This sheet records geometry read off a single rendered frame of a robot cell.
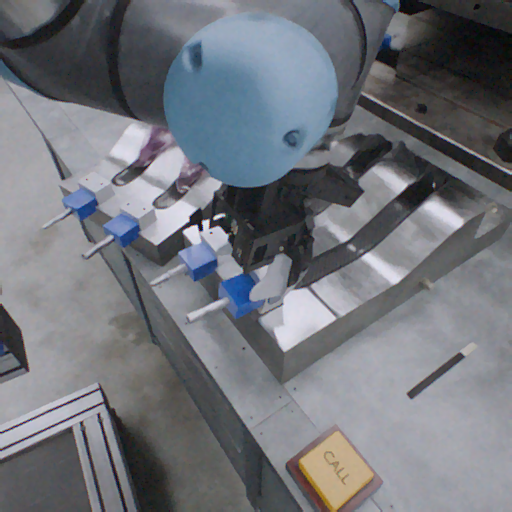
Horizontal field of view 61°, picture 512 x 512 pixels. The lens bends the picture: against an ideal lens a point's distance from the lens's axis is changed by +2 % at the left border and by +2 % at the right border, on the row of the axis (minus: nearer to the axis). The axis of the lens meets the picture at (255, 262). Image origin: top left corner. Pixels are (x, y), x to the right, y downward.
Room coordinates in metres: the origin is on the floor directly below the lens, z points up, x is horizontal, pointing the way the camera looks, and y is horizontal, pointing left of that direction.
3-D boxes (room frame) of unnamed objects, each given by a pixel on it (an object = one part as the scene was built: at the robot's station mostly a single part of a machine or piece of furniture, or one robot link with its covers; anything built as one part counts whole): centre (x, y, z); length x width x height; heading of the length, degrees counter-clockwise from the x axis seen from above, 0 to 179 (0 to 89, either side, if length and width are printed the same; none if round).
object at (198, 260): (0.41, 0.09, 0.89); 0.13 x 0.05 x 0.05; 125
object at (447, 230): (0.52, -0.16, 0.87); 0.50 x 0.26 x 0.14; 125
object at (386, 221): (0.52, -0.15, 0.92); 0.35 x 0.16 x 0.09; 125
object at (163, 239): (0.76, 0.11, 0.86); 0.50 x 0.26 x 0.11; 142
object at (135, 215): (0.51, 0.23, 0.86); 0.13 x 0.05 x 0.05; 142
